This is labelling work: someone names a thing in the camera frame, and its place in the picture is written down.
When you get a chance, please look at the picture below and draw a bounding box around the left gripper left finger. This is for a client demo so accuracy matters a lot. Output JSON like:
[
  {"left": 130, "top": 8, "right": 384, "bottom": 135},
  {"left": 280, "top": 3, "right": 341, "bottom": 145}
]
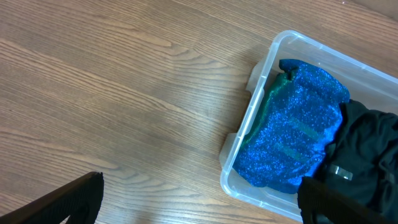
[{"left": 1, "top": 172, "right": 104, "bottom": 224}]

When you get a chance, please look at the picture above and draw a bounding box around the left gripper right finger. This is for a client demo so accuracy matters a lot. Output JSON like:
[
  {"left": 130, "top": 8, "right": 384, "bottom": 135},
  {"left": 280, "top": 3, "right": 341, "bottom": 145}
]
[{"left": 297, "top": 177, "right": 392, "bottom": 224}]

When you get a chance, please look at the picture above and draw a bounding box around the black garment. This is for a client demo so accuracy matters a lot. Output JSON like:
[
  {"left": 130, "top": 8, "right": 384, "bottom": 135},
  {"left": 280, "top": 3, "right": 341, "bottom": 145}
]
[{"left": 314, "top": 100, "right": 397, "bottom": 222}]

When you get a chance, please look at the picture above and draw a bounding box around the blue sequin glitter cloth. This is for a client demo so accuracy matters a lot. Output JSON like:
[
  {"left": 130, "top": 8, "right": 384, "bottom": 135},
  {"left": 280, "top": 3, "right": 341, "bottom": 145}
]
[{"left": 233, "top": 59, "right": 350, "bottom": 194}]

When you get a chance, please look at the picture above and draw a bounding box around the clear plastic storage bin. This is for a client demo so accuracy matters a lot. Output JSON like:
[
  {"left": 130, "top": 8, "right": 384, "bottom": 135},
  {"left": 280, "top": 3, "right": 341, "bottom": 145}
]
[{"left": 219, "top": 30, "right": 397, "bottom": 222}]

